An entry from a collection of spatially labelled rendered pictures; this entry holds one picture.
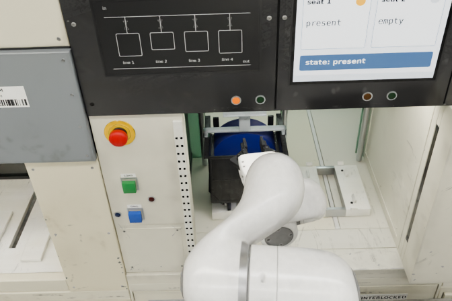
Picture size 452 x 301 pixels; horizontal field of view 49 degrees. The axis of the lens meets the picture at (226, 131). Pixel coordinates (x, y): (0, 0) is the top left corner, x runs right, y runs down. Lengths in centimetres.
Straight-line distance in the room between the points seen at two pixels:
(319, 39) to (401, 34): 15
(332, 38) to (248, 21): 16
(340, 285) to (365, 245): 88
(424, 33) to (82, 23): 64
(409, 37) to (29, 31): 72
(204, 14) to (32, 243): 95
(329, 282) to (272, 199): 13
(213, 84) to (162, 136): 18
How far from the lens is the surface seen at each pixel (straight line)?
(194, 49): 97
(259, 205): 67
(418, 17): 101
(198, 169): 172
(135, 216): 125
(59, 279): 151
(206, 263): 64
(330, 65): 101
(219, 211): 152
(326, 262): 65
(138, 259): 139
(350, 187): 162
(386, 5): 98
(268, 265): 63
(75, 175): 120
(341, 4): 95
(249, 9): 93
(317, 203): 100
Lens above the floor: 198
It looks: 36 degrees down
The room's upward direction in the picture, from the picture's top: 2 degrees counter-clockwise
